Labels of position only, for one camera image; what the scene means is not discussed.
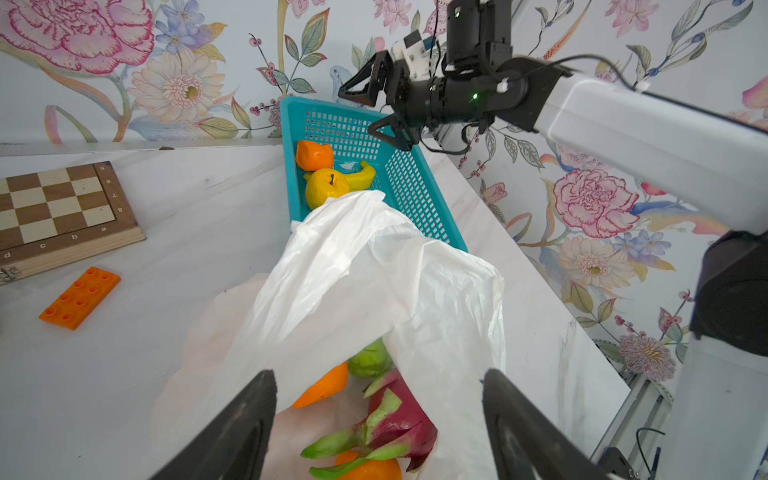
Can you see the wooden chessboard box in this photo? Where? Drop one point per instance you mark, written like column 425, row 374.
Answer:
column 56, row 217

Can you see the teal plastic basket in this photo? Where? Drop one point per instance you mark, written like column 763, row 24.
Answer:
column 404, row 177

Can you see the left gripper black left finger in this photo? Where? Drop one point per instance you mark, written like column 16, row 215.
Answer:
column 235, row 443

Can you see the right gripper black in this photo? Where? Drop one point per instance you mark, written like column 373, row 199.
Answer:
column 415, row 104

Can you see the dragon fruit pink green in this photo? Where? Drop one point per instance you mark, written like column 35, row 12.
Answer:
column 395, row 427

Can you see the yellow banana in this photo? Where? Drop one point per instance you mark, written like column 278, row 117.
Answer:
column 363, row 179

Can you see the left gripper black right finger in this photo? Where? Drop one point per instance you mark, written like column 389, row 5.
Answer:
column 524, row 443

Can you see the orange toy brick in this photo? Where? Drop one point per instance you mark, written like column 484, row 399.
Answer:
column 71, row 308

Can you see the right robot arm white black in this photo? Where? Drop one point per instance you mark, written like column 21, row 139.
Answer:
column 718, row 423

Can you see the orange fruit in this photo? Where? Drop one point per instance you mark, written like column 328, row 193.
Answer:
column 334, row 382
column 312, row 156
column 373, row 470

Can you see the white plastic bag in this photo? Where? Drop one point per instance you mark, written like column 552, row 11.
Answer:
column 355, row 270

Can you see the yellow apple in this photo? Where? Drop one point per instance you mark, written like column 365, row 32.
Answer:
column 324, row 184

